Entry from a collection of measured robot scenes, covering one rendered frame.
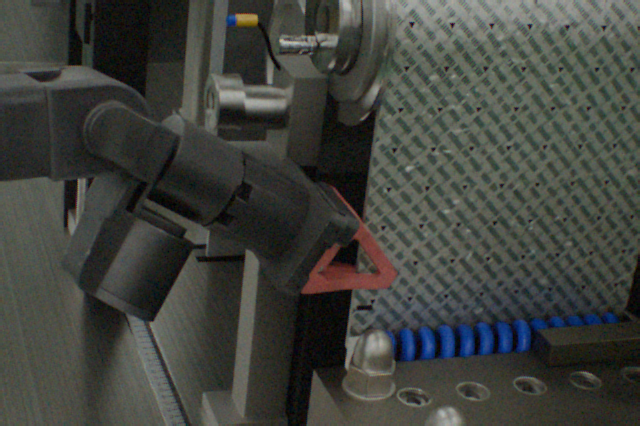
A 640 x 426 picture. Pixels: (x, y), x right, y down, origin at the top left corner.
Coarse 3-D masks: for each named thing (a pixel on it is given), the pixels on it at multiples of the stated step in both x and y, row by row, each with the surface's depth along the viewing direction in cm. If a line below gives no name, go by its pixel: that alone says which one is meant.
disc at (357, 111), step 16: (384, 0) 79; (384, 16) 79; (384, 32) 79; (384, 48) 79; (384, 64) 79; (384, 80) 80; (368, 96) 82; (336, 112) 88; (352, 112) 85; (368, 112) 83
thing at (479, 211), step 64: (384, 128) 82; (448, 128) 84; (512, 128) 86; (576, 128) 88; (384, 192) 85; (448, 192) 86; (512, 192) 88; (576, 192) 90; (448, 256) 89; (512, 256) 91; (576, 256) 93; (384, 320) 89; (448, 320) 91; (512, 320) 93
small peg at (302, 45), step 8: (280, 40) 84; (288, 40) 84; (296, 40) 84; (304, 40) 85; (312, 40) 85; (280, 48) 84; (288, 48) 84; (296, 48) 85; (304, 48) 85; (312, 48) 85
